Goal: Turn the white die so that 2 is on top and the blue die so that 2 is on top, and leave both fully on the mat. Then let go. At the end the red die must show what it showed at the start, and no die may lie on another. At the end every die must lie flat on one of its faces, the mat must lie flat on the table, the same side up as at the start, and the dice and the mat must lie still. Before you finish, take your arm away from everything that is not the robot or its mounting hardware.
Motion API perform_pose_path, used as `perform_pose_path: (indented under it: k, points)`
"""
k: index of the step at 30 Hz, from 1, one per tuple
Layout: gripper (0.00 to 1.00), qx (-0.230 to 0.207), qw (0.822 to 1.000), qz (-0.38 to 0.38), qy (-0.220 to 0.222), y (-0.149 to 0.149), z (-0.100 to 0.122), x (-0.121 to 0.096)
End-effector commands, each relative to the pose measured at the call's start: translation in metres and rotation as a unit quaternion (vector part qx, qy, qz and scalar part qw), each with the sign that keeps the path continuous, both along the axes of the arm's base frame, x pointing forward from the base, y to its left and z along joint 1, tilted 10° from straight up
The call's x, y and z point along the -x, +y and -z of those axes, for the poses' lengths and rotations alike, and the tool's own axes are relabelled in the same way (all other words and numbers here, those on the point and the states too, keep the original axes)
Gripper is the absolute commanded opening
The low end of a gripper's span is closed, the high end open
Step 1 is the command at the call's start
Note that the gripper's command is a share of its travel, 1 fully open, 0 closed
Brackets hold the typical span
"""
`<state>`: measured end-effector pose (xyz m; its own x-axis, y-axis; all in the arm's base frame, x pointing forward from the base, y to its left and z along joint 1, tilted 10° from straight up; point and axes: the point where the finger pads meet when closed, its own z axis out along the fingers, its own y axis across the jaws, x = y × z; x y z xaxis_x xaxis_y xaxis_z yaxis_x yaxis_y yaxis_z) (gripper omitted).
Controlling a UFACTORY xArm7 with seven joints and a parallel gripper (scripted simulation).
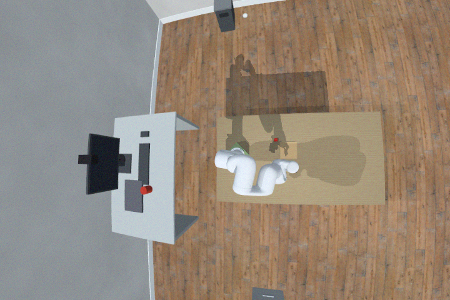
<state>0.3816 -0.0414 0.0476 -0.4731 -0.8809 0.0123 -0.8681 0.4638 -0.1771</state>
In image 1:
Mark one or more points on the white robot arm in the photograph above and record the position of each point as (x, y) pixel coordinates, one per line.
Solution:
(244, 167)

